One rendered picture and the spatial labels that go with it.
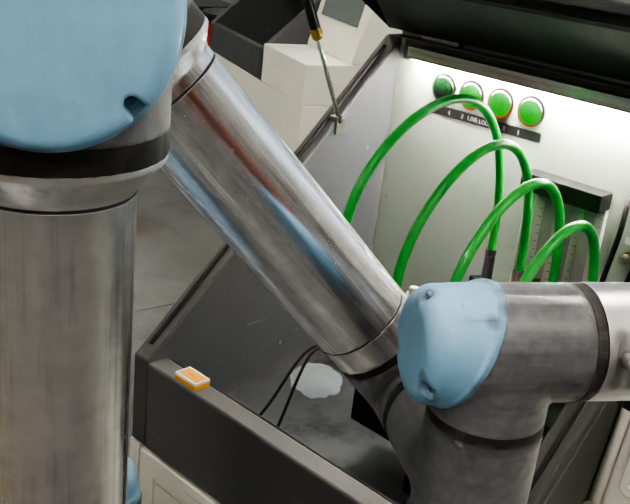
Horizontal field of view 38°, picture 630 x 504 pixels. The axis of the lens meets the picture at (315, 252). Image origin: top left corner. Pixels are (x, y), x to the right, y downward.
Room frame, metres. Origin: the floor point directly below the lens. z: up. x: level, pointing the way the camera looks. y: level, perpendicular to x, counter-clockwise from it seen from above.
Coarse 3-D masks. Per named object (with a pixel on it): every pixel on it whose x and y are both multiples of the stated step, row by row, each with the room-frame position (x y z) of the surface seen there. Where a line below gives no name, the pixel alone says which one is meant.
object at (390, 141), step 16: (448, 96) 1.30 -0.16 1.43; (464, 96) 1.33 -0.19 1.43; (416, 112) 1.26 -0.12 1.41; (400, 128) 1.23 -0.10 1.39; (496, 128) 1.40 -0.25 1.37; (384, 144) 1.21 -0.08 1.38; (496, 160) 1.42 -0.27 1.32; (368, 176) 1.18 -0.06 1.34; (496, 176) 1.43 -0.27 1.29; (352, 192) 1.18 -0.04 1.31; (496, 192) 1.44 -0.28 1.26; (352, 208) 1.17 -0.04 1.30; (496, 224) 1.44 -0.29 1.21; (496, 240) 1.44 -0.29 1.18
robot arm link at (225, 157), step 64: (192, 0) 0.59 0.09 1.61; (192, 64) 0.56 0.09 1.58; (192, 128) 0.56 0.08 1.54; (256, 128) 0.58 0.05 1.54; (192, 192) 0.57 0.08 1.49; (256, 192) 0.57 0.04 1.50; (320, 192) 0.60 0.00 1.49; (256, 256) 0.58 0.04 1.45; (320, 256) 0.58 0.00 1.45; (320, 320) 0.59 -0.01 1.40; (384, 320) 0.60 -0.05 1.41; (384, 384) 0.60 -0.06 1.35
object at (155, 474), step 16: (144, 448) 1.32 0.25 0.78; (144, 464) 1.31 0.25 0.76; (160, 464) 1.28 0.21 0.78; (144, 480) 1.31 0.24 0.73; (160, 480) 1.28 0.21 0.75; (176, 480) 1.25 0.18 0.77; (144, 496) 1.31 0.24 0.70; (160, 496) 1.28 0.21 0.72; (176, 496) 1.25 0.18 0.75; (192, 496) 1.23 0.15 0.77; (208, 496) 1.21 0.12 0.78
